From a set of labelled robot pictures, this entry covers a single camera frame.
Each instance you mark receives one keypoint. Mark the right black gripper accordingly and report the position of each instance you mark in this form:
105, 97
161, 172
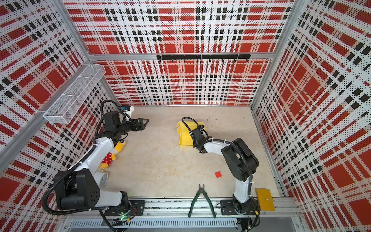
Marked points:
194, 145

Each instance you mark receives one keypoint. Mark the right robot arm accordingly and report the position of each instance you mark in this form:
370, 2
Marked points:
240, 160

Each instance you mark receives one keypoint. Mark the black hook rail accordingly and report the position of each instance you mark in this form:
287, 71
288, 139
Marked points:
204, 57

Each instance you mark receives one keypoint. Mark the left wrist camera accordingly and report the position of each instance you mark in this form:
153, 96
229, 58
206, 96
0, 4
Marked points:
127, 109

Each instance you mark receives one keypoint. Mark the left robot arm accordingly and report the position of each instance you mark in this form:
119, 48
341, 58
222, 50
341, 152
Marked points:
80, 188

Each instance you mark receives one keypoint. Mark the white wire mesh basket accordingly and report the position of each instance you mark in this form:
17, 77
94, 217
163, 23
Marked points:
63, 110

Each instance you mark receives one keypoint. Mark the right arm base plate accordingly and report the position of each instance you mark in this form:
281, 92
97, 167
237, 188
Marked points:
229, 206

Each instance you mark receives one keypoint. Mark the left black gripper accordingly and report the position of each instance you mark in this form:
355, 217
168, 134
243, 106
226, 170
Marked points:
140, 127

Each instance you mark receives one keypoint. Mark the small red square block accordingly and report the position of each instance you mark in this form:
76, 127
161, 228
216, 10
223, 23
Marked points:
218, 174

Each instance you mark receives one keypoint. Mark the yellow plush toy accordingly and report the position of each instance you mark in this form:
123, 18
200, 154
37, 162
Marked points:
111, 155

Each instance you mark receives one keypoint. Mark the yellow card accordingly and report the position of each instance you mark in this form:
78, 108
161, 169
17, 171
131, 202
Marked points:
265, 199

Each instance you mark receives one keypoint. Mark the white alarm clock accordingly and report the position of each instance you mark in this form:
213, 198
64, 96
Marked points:
101, 178

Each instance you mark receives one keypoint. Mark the yellow paper box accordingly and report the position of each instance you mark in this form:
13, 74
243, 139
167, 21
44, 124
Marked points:
185, 140

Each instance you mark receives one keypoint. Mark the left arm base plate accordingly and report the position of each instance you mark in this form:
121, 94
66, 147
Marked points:
135, 208

